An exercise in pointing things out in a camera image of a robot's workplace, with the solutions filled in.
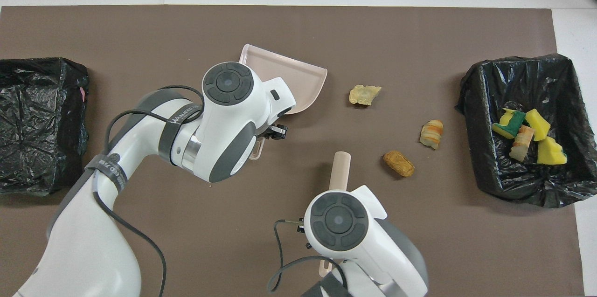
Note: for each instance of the brown bread roll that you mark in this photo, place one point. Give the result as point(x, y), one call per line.
point(399, 163)

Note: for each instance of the bin covered with black bag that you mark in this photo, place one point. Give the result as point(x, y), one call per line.
point(42, 124)

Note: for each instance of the yellow green sponge piece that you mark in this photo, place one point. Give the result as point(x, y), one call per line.
point(509, 123)
point(537, 124)
point(551, 152)

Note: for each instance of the open bin with black bag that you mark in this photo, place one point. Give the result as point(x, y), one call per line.
point(527, 185)

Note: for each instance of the beige plastic dustpan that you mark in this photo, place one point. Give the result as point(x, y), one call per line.
point(298, 82)

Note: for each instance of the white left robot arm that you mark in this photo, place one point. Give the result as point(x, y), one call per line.
point(93, 241)

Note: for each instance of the flat yellow pastry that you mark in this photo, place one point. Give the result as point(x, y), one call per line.
point(365, 94)

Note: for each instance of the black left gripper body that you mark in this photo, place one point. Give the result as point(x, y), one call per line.
point(265, 132)

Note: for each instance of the brown table mat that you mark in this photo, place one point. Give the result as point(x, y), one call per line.
point(233, 22)

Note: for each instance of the beige brush with black bristles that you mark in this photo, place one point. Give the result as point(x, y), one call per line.
point(340, 171)

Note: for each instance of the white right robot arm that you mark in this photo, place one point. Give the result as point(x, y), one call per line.
point(373, 213)

